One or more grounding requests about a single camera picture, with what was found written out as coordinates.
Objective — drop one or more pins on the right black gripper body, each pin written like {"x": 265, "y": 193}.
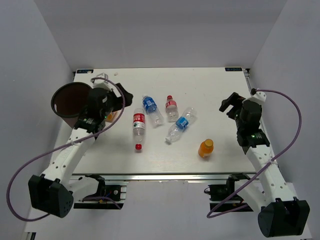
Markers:
{"x": 238, "y": 121}

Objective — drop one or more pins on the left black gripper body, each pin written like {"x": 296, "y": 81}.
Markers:
{"x": 106, "y": 110}

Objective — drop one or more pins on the orange juice bottle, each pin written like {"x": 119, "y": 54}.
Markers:
{"x": 206, "y": 148}
{"x": 111, "y": 117}

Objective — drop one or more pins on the tall red label bottle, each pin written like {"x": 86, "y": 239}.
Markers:
{"x": 139, "y": 129}

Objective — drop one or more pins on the dark blue label bottle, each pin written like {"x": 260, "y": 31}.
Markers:
{"x": 152, "y": 111}

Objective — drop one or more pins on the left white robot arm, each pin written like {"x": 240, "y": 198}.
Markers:
{"x": 85, "y": 109}

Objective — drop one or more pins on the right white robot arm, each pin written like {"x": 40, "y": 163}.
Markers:
{"x": 279, "y": 212}

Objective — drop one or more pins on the brown round bin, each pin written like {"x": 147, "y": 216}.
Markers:
{"x": 68, "y": 101}

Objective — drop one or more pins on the right blue table sticker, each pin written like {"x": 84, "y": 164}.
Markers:
{"x": 233, "y": 69}

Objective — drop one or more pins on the blue table sticker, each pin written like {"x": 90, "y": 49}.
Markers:
{"x": 84, "y": 71}
{"x": 233, "y": 69}

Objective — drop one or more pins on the left blue table sticker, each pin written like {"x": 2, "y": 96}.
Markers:
{"x": 84, "y": 71}

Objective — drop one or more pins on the crushed light blue label bottle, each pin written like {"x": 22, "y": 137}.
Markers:
{"x": 176, "y": 131}

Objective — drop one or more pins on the small red label bottle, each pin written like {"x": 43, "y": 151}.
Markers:
{"x": 171, "y": 109}

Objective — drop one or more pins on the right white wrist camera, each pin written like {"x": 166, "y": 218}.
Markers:
{"x": 257, "y": 96}

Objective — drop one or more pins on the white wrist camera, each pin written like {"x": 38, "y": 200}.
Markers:
{"x": 257, "y": 96}
{"x": 101, "y": 83}

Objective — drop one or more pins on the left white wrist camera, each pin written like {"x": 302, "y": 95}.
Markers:
{"x": 101, "y": 83}

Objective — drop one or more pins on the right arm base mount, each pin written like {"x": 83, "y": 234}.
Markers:
{"x": 218, "y": 192}

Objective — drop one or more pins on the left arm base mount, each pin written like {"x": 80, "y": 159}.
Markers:
{"x": 108, "y": 195}

